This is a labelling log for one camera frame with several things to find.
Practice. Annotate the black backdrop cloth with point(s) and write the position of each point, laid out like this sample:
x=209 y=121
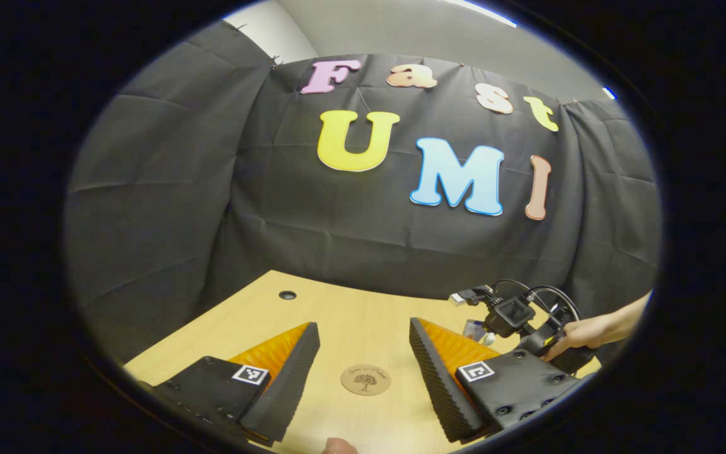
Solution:
x=338 y=239

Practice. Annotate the light wooden desktop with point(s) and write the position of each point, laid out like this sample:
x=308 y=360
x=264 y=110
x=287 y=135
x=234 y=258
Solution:
x=350 y=315

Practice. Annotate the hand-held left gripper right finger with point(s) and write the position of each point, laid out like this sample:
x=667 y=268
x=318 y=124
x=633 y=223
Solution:
x=438 y=391

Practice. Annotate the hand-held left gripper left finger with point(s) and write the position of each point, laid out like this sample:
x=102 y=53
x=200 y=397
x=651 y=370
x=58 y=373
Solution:
x=290 y=384

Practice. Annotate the small ceiling light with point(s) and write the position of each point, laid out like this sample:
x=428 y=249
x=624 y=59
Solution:
x=609 y=93

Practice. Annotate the round cork coaster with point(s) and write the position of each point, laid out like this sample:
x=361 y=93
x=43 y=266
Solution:
x=366 y=380

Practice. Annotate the large ceiling light panel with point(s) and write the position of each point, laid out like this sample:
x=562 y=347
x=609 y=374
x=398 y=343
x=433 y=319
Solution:
x=483 y=12

